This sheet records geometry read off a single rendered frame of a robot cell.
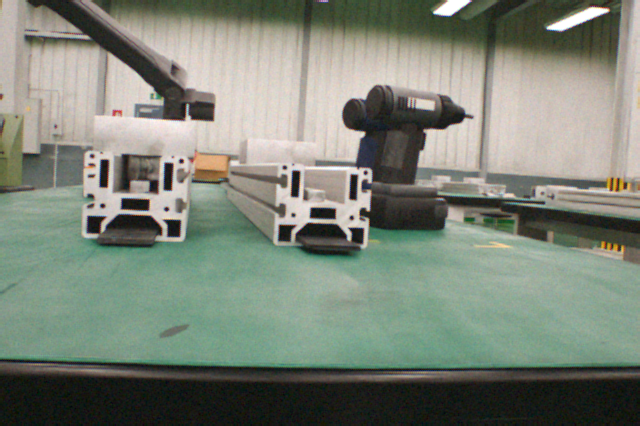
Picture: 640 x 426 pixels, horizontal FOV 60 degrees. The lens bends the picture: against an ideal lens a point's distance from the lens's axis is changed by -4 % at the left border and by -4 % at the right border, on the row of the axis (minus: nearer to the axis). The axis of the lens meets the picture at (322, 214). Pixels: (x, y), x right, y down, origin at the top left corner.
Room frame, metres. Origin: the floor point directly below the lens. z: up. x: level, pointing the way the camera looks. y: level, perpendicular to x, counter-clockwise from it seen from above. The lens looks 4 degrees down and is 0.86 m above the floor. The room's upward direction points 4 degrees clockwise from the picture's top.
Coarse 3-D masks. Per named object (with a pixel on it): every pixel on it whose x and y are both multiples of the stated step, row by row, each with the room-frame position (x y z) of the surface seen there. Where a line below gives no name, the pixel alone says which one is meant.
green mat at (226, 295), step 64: (64, 192) 1.25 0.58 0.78; (192, 192) 1.67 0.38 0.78; (0, 256) 0.41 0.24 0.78; (64, 256) 0.43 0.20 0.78; (128, 256) 0.45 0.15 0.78; (192, 256) 0.47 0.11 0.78; (256, 256) 0.50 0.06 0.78; (320, 256) 0.53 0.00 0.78; (384, 256) 0.55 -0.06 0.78; (448, 256) 0.58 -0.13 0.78; (512, 256) 0.61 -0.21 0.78; (576, 256) 0.65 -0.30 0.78; (0, 320) 0.25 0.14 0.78; (64, 320) 0.26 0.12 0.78; (128, 320) 0.27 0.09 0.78; (192, 320) 0.27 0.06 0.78; (256, 320) 0.28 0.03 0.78; (320, 320) 0.29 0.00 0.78; (384, 320) 0.30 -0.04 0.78; (448, 320) 0.31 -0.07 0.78; (512, 320) 0.32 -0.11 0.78; (576, 320) 0.32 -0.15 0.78
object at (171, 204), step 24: (96, 168) 0.55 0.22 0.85; (120, 168) 0.60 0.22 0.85; (168, 168) 0.66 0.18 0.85; (96, 192) 0.55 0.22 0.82; (120, 192) 0.57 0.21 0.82; (144, 192) 0.59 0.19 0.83; (168, 192) 0.56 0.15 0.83; (96, 216) 0.60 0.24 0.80; (120, 216) 0.66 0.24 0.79; (168, 216) 0.56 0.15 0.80; (168, 240) 0.56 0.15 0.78
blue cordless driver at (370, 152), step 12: (348, 108) 1.05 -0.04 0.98; (360, 108) 1.03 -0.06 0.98; (348, 120) 1.05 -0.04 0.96; (360, 120) 1.03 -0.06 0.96; (372, 132) 1.06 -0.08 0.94; (384, 132) 1.07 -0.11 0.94; (360, 144) 1.06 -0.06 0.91; (372, 144) 1.06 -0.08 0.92; (384, 144) 1.07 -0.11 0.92; (360, 156) 1.06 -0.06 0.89; (372, 156) 1.06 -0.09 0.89; (372, 168) 1.06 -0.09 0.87; (372, 180) 1.06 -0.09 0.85
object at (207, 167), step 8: (200, 160) 3.40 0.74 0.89; (208, 160) 3.41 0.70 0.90; (216, 160) 3.42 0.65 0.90; (224, 160) 3.43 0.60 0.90; (200, 168) 3.39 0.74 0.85; (208, 168) 3.39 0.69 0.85; (216, 168) 3.40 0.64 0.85; (224, 168) 3.41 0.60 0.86; (200, 176) 3.42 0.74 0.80; (208, 176) 3.43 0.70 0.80; (216, 176) 3.44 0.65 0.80; (224, 176) 3.44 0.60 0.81
